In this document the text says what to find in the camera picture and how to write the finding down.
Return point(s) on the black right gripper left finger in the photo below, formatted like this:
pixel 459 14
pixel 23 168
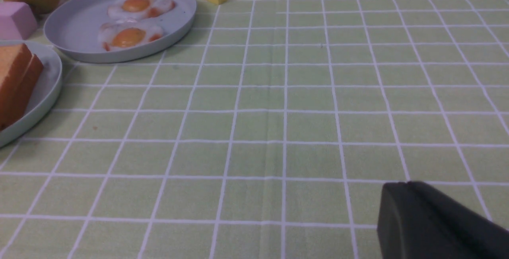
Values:
pixel 417 221

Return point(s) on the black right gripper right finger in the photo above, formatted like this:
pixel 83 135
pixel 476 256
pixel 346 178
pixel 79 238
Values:
pixel 474 233

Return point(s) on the toast slice top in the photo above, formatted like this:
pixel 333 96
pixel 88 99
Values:
pixel 22 94

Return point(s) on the fried egg toy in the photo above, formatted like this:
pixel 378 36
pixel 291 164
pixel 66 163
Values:
pixel 127 33
pixel 139 9

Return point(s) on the fried egg toy front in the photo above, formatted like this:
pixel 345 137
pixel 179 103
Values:
pixel 127 33

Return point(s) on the green checkered tablecloth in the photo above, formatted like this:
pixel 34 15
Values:
pixel 267 132

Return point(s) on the pink cube block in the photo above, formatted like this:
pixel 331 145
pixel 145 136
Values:
pixel 17 22

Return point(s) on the fried egg toy back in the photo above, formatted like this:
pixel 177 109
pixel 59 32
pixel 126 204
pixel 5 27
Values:
pixel 139 9

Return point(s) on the toast slice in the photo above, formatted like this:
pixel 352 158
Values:
pixel 14 60
pixel 22 94

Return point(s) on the sandwich plate light blue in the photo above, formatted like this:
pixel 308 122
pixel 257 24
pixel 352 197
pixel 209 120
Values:
pixel 44 95

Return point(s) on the egg plate light blue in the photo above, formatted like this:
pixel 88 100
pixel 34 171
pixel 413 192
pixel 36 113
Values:
pixel 73 28

